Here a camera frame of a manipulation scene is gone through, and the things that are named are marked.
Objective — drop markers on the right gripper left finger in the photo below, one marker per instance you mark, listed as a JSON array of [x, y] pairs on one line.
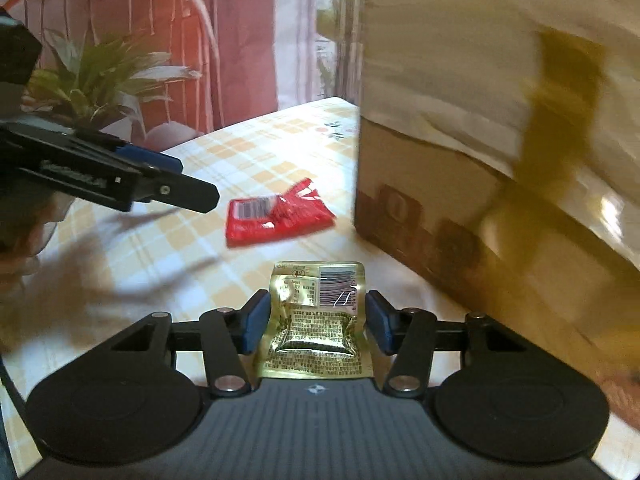
[[226, 335]]

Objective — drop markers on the small red sachet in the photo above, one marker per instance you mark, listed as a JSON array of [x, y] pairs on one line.
[[258, 220]]

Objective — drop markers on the person's left hand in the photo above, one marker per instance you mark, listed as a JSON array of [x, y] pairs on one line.
[[24, 241]]

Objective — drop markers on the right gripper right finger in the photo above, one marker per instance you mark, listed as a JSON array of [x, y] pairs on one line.
[[410, 336]]

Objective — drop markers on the brown paper bag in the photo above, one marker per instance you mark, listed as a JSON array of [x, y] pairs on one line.
[[499, 159]]

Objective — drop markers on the potted green plant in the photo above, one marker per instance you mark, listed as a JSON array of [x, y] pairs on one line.
[[88, 85]]

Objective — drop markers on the gold foil sachet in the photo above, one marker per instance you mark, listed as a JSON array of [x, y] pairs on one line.
[[316, 324]]

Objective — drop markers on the checkered yellow tablecloth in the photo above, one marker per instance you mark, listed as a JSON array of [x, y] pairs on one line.
[[103, 270]]

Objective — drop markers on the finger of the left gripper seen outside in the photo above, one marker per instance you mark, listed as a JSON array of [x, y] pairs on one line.
[[162, 180]]

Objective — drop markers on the red wire chair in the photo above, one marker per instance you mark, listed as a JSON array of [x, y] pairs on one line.
[[182, 28]]

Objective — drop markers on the tall green bamboo plant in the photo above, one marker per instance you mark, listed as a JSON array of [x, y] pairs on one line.
[[339, 48]]

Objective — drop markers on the pink red curtain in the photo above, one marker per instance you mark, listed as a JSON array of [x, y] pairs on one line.
[[267, 56]]

